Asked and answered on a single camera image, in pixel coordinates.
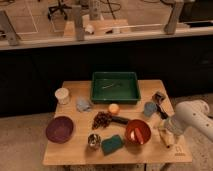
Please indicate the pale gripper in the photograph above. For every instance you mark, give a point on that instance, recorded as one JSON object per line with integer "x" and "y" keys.
{"x": 172, "y": 139}

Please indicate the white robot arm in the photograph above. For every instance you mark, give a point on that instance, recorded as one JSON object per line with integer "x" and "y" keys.
{"x": 186, "y": 114}

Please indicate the small blue cup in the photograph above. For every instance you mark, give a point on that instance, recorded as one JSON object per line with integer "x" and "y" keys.
{"x": 149, "y": 109}

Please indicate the small metal cup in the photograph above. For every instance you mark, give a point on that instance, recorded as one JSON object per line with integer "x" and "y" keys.
{"x": 94, "y": 141}

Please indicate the white ceramic cup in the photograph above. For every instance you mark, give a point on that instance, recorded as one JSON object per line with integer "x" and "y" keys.
{"x": 62, "y": 95}

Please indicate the orange carrot in bowl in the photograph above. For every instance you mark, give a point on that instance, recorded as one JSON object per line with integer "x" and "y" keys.
{"x": 139, "y": 136}

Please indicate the red bowl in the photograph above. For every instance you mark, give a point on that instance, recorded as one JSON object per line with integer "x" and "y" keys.
{"x": 144, "y": 129}

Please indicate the green sponge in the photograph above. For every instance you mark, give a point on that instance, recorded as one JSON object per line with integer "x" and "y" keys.
{"x": 111, "y": 144}

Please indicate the orange fruit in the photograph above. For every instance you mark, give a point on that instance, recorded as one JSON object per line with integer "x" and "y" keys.
{"x": 114, "y": 109}

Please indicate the bunch of dark grapes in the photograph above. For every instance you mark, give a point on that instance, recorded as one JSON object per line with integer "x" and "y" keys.
{"x": 102, "y": 119}

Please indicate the green plastic tray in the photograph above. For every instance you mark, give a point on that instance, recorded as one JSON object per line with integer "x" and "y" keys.
{"x": 114, "y": 87}

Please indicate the wooden table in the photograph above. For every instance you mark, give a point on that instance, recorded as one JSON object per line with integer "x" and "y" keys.
{"x": 76, "y": 150}

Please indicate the light blue crumpled cloth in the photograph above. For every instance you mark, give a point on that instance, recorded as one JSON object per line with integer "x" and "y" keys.
{"x": 83, "y": 104}

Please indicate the purple bowl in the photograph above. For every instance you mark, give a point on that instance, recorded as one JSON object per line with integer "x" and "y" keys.
{"x": 59, "y": 129}

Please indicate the office chair in background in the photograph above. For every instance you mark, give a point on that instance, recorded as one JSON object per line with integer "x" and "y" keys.
{"x": 61, "y": 7}

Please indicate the black handled brush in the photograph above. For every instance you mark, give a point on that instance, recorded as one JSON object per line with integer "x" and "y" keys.
{"x": 158, "y": 99}

